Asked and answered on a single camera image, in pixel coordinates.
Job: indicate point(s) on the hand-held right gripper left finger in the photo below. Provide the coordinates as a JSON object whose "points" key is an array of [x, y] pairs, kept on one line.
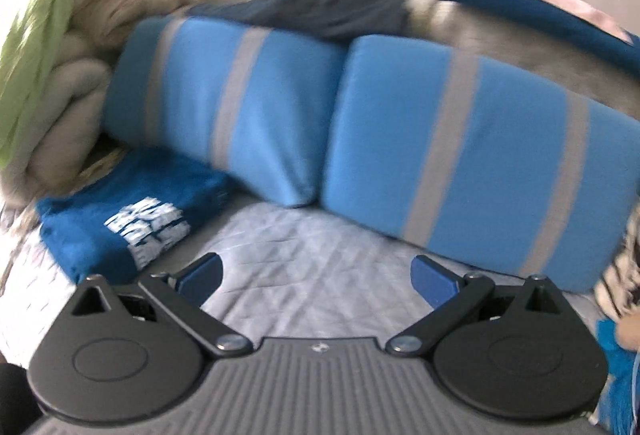
{"points": [[200, 277]]}

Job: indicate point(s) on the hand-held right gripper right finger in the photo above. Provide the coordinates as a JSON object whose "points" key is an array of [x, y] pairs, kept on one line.
{"points": [[430, 284]]}

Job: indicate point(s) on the blue fleece hoodie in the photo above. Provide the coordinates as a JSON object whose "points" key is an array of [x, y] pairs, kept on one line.
{"points": [[85, 225]]}

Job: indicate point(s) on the grey quilted bed cover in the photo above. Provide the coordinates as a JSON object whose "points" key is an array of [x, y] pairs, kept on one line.
{"points": [[300, 255]]}

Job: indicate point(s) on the blue grey-striped pillow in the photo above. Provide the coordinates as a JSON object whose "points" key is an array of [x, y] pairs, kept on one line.
{"points": [[500, 165], [200, 90]]}

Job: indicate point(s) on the brown lace-edged cloth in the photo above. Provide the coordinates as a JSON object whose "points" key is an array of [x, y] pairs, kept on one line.
{"points": [[97, 167]]}

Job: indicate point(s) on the beige plush toy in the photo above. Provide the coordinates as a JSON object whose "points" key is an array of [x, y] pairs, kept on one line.
{"points": [[630, 331]]}

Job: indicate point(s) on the beige folded blanket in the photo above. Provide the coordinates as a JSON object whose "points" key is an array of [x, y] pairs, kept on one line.
{"points": [[65, 105]]}

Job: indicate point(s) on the beige fluffy blanket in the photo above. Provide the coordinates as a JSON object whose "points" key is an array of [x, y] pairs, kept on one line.
{"points": [[130, 0]]}

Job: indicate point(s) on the black garment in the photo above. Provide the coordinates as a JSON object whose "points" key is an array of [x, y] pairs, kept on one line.
{"points": [[320, 12]]}

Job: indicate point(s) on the blue and pink garment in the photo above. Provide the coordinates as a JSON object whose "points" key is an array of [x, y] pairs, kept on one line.
{"points": [[500, 0]]}

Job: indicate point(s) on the green blanket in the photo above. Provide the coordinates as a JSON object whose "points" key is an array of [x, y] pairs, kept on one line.
{"points": [[40, 30]]}

